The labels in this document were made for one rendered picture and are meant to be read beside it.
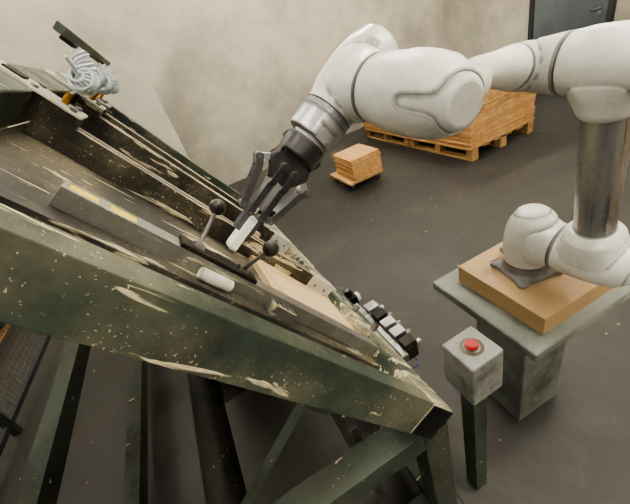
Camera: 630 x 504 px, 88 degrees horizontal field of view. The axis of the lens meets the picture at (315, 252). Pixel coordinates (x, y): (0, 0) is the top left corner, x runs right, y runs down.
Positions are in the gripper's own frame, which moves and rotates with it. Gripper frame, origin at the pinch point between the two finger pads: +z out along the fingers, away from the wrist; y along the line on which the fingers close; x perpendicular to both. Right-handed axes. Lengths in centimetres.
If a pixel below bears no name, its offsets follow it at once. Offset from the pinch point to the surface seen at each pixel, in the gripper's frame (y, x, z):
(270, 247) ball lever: 10.9, 7.8, 1.0
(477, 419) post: 106, -10, 11
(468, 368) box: 74, -12, -2
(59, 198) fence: -25.2, 12.0, 13.6
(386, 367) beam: 69, 5, 14
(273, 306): 22.0, 8.9, 13.3
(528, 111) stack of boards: 308, 234, -273
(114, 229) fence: -15.7, 11.9, 14.3
